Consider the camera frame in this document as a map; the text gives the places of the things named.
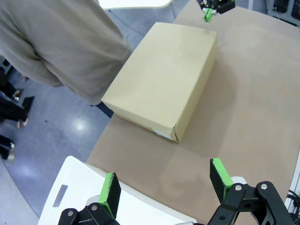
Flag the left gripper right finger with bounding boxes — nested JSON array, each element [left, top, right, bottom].
[[207, 158, 295, 225]]

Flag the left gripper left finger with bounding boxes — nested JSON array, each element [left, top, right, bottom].
[[58, 172, 122, 225]]

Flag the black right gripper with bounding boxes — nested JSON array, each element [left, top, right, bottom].
[[198, 0, 236, 23]]

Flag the brown cardboard shoe box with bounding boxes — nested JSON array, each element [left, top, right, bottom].
[[101, 22, 218, 143]]

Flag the white lidded storage box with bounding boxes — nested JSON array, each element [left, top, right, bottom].
[[38, 156, 196, 225]]

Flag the aluminium equipment rack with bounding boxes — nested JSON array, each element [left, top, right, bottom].
[[266, 0, 300, 26]]

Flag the white rounded table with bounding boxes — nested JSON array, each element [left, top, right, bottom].
[[98, 0, 176, 19]]

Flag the bystander white top black trousers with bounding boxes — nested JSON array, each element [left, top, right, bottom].
[[0, 67, 30, 129]]

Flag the person's torso beige sweater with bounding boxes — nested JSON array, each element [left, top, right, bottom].
[[0, 0, 132, 106]]

